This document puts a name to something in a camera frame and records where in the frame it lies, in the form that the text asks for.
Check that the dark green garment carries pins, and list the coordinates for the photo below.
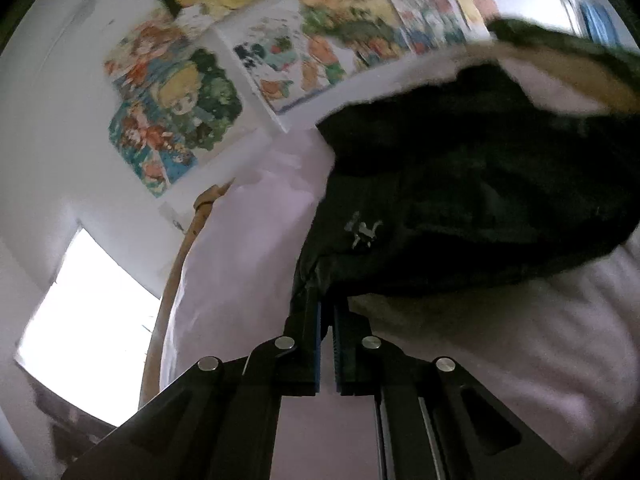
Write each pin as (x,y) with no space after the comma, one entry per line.
(565,45)

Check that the bright window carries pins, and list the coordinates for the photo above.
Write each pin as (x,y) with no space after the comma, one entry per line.
(85,330)

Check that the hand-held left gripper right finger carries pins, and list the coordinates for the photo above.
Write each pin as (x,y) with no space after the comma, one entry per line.
(342,350)

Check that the goldfish and orange drawing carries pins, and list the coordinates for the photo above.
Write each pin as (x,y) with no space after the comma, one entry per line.
(280,60)

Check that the blue hanging cloth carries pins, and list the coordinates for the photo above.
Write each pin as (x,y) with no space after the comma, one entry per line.
(597,20)

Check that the crowded doodle drawing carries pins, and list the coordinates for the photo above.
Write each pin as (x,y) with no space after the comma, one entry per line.
(425,5)

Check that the blond boy drawing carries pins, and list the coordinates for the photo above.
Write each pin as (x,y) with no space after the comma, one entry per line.
(200,100)

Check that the girl on blue drawing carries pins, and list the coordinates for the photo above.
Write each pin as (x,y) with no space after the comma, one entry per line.
(145,150)

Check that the orange-haired girl drawing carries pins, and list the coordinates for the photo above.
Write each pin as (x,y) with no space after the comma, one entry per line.
(145,50)

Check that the orange landscape drawing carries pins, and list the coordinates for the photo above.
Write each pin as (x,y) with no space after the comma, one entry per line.
(350,20)

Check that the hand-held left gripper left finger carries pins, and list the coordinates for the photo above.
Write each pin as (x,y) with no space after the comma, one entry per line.
(312,340)

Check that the black puffer jacket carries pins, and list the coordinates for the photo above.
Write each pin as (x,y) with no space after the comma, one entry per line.
(450,185)

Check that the white wall plate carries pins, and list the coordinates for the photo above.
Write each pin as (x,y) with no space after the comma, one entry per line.
(172,212)

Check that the white bed sheet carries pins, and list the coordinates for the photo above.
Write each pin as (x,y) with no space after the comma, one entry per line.
(500,360)

